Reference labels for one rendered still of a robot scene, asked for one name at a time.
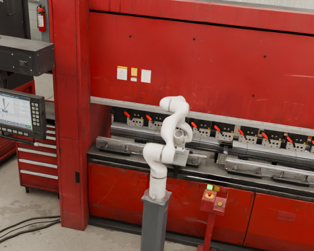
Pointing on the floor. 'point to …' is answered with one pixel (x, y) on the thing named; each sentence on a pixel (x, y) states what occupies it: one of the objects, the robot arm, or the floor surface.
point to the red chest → (39, 159)
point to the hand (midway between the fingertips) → (179, 147)
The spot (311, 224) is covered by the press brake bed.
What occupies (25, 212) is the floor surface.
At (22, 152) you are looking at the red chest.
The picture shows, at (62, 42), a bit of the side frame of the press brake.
